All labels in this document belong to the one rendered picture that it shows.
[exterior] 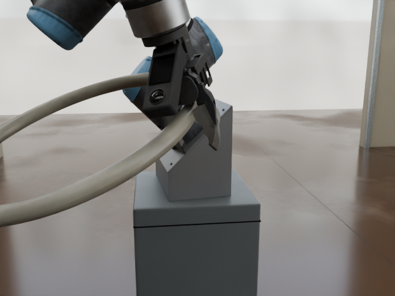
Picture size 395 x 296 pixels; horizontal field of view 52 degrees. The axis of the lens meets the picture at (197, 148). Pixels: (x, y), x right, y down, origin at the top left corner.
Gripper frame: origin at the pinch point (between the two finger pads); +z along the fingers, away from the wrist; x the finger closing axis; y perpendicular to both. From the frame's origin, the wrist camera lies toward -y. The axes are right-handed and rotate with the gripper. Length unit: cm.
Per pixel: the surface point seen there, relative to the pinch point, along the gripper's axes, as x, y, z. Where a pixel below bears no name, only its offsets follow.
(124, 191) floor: 188, 214, 164
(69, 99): 35.3, 17.8, -6.3
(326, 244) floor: 5, 159, 182
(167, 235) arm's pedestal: 33, 28, 47
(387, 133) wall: -59, 476, 290
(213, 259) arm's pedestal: 22, 31, 60
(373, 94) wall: -46, 478, 229
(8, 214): 18.2, -23.6, -7.1
